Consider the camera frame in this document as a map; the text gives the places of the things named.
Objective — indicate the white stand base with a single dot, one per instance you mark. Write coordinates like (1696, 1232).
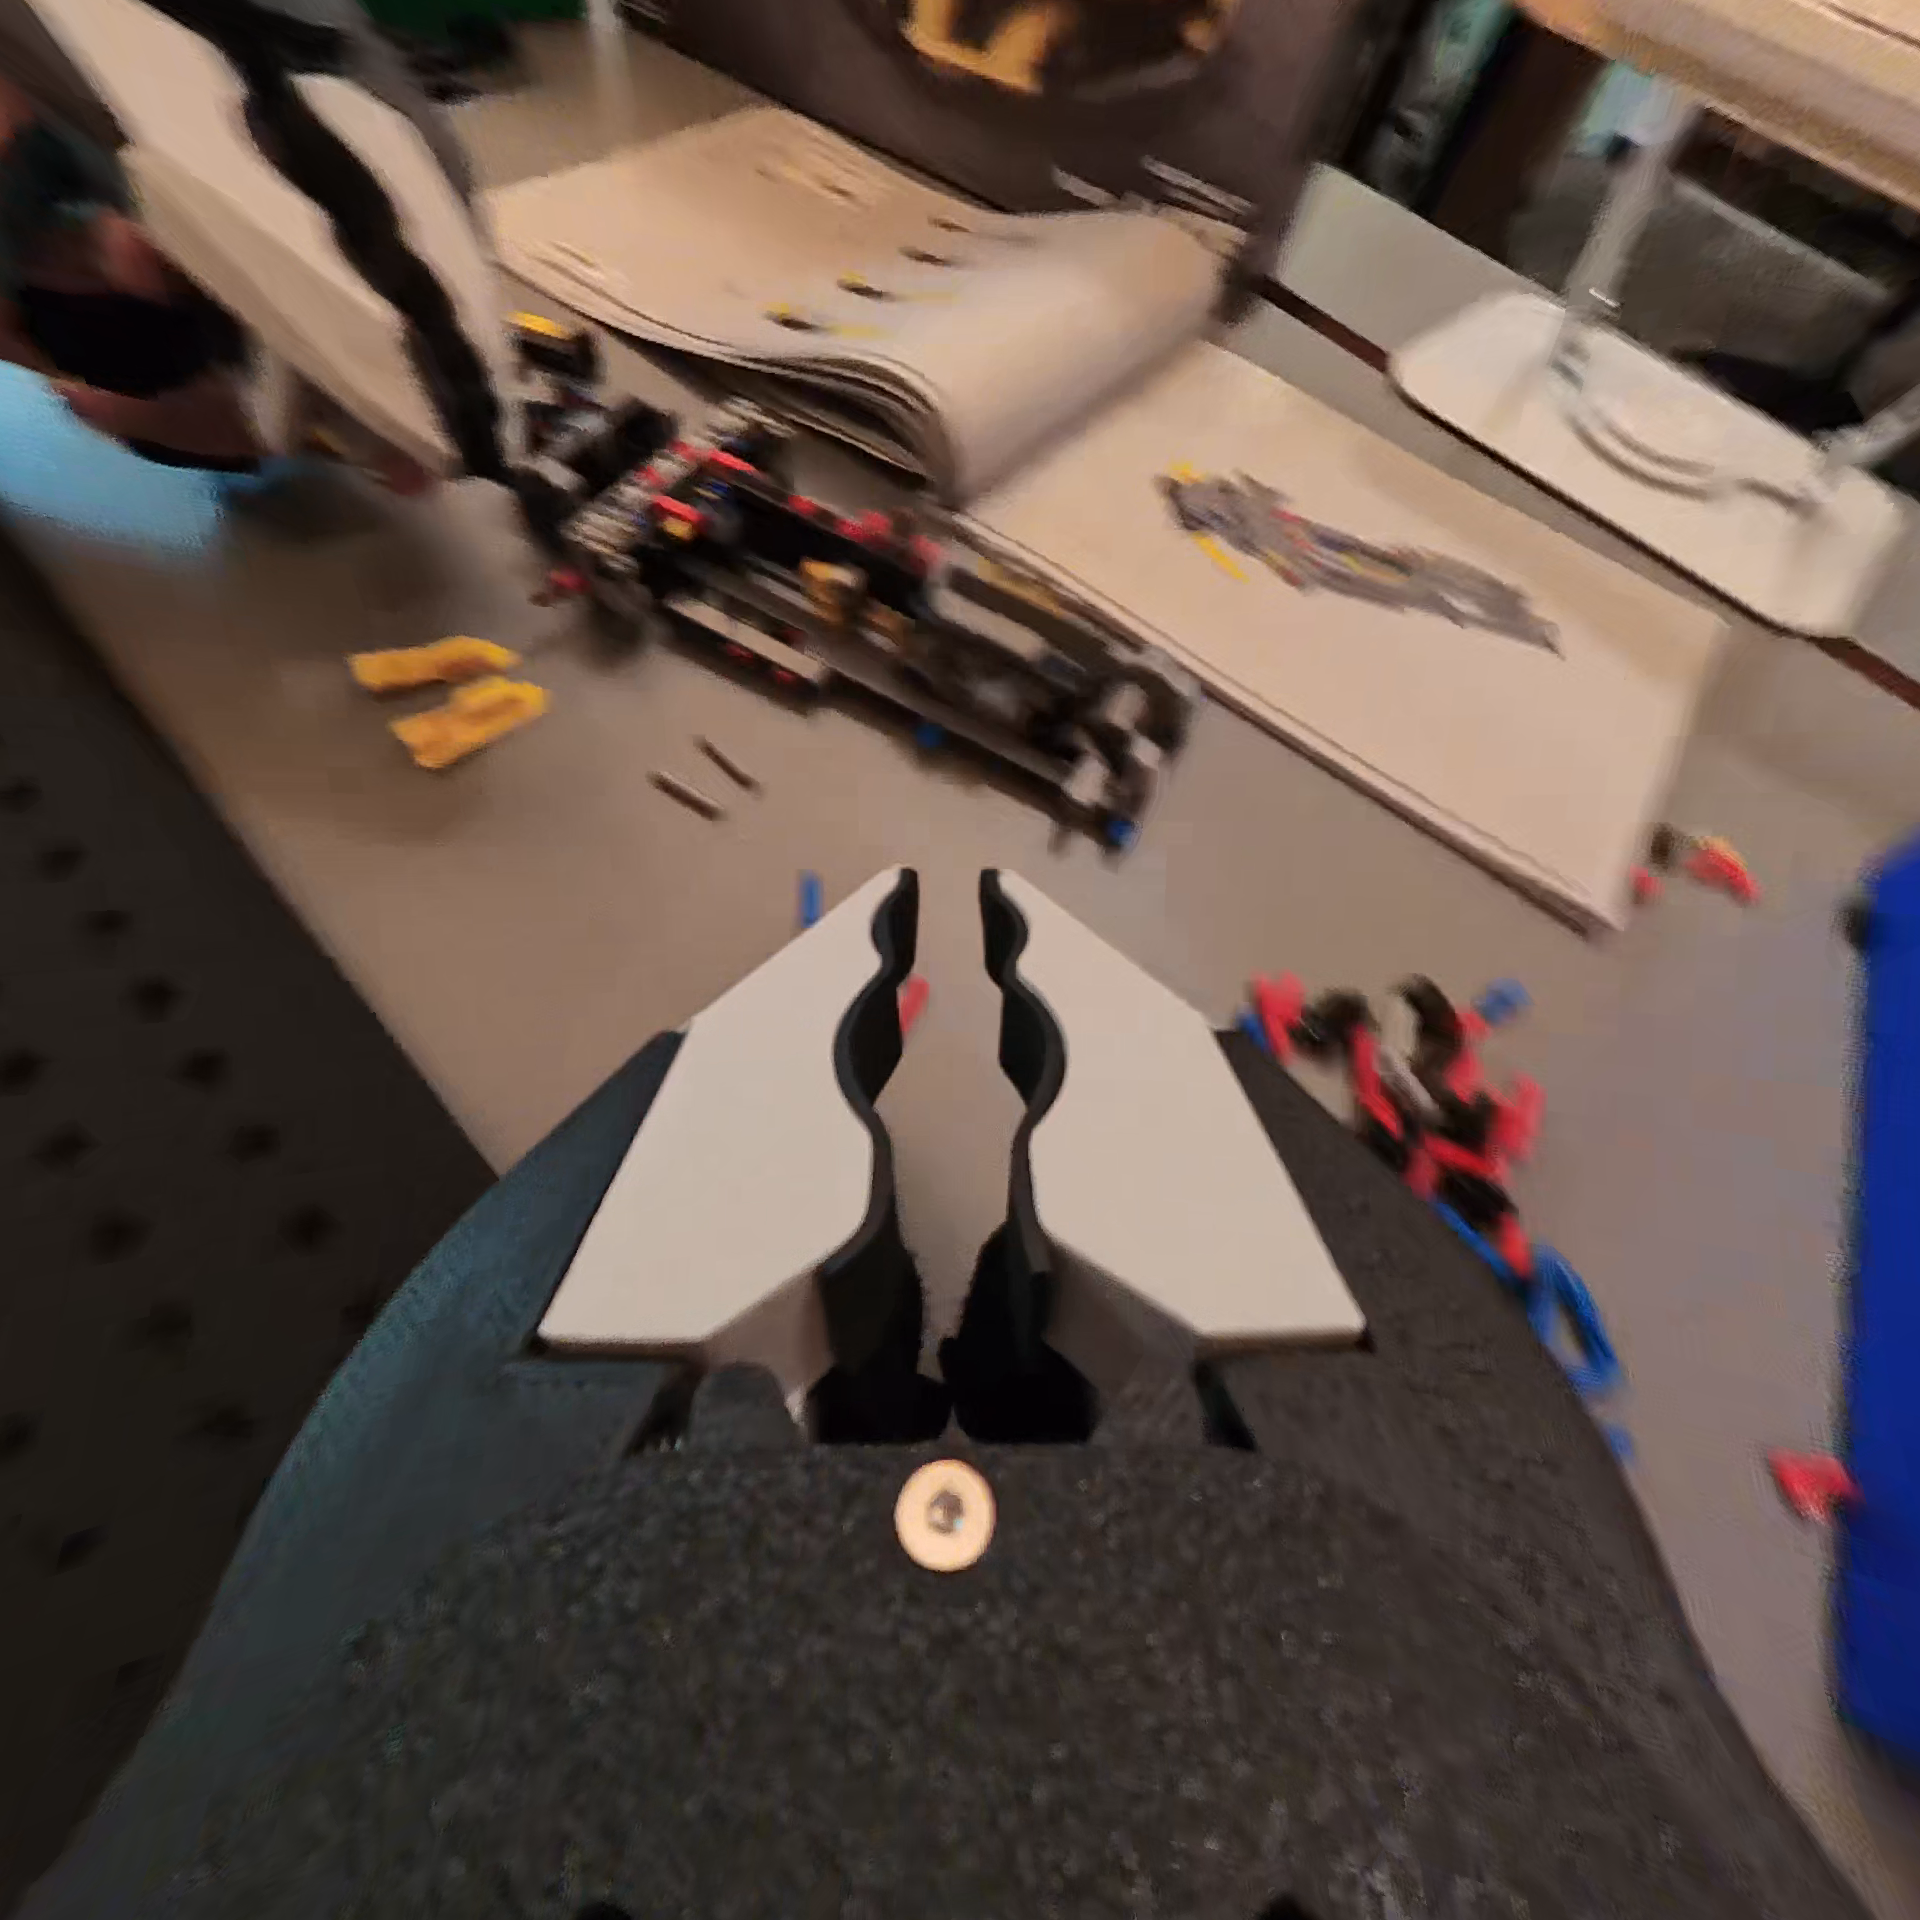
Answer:
(1501, 404)

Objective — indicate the black yellow lego connector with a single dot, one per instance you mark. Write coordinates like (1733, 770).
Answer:
(551, 346)

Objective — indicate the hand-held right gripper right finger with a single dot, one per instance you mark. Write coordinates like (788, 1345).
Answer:
(1185, 1185)

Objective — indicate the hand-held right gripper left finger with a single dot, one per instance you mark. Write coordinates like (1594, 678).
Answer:
(704, 1185)

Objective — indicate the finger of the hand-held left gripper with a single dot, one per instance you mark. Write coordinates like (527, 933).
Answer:
(254, 253)
(434, 253)

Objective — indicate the red lego axle pin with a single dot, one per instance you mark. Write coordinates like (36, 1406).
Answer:
(1809, 1484)

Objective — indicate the grey lego axle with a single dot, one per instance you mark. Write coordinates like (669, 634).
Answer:
(728, 763)
(690, 790)

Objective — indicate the blue plastic bin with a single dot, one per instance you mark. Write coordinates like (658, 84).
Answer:
(1881, 1275)

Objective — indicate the lego set box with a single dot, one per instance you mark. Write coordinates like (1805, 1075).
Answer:
(1201, 106)

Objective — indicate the white instruction booklet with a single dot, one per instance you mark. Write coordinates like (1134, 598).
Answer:
(1424, 721)

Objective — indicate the lego car chassis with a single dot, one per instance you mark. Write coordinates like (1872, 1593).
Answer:
(840, 598)

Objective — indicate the person's left hand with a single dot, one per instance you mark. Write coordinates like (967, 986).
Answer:
(89, 283)

